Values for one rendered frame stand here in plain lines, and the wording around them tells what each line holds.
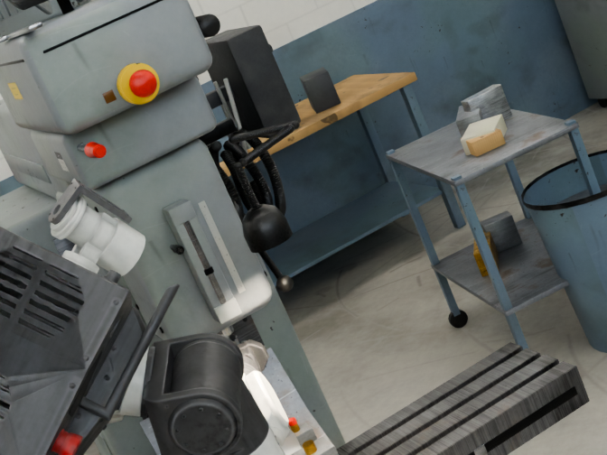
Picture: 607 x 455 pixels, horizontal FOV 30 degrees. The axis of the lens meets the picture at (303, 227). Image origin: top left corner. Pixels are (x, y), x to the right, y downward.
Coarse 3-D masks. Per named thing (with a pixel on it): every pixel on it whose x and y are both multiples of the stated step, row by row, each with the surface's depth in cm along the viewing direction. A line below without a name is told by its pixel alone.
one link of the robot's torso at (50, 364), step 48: (0, 240) 126; (0, 288) 145; (48, 288) 149; (96, 288) 126; (0, 336) 124; (48, 336) 154; (96, 336) 125; (144, 336) 135; (0, 384) 124; (48, 384) 124; (96, 384) 135; (144, 384) 139; (0, 432) 124; (48, 432) 124; (96, 432) 141
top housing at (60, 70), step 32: (96, 0) 182; (128, 0) 165; (160, 0) 166; (32, 32) 161; (64, 32) 162; (96, 32) 163; (128, 32) 165; (160, 32) 167; (192, 32) 169; (0, 64) 184; (32, 64) 161; (64, 64) 162; (96, 64) 164; (128, 64) 166; (160, 64) 167; (192, 64) 169; (32, 96) 171; (64, 96) 162; (96, 96) 164; (32, 128) 192; (64, 128) 164
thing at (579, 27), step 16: (560, 0) 688; (576, 0) 674; (592, 0) 661; (560, 16) 696; (576, 16) 682; (592, 16) 669; (576, 32) 689; (592, 32) 676; (576, 48) 697; (592, 48) 683; (592, 64) 691; (592, 80) 699; (592, 96) 707
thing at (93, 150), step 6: (78, 144) 173; (84, 144) 170; (90, 144) 163; (96, 144) 161; (78, 150) 173; (84, 150) 165; (90, 150) 162; (96, 150) 161; (102, 150) 161; (90, 156) 164; (96, 156) 161; (102, 156) 161
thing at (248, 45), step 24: (216, 48) 222; (240, 48) 216; (264, 48) 218; (216, 72) 229; (240, 72) 216; (264, 72) 218; (240, 96) 222; (264, 96) 218; (288, 96) 220; (240, 120) 230; (264, 120) 219; (288, 120) 221
